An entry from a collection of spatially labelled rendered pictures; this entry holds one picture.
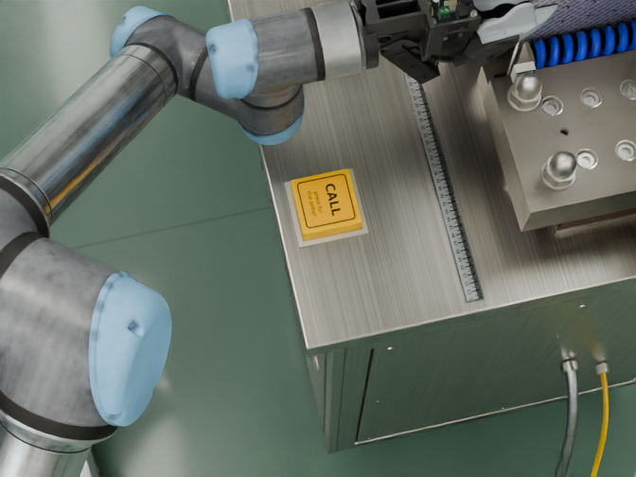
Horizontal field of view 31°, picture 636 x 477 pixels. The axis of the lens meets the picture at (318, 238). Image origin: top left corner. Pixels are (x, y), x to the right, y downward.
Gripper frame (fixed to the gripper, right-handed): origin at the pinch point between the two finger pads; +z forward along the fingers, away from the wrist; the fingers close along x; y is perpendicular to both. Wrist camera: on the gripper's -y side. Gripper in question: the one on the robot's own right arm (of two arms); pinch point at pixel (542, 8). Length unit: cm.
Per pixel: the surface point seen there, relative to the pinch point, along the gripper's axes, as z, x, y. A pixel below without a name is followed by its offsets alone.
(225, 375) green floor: -44, -6, -109
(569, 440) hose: 7, -36, -70
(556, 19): 1.9, -0.2, -2.5
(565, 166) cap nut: -2.3, -17.2, -1.7
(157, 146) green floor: -48, 44, -109
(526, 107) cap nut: -3.3, -8.4, -5.3
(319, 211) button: -26.6, -11.0, -16.5
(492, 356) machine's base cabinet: -6, -26, -47
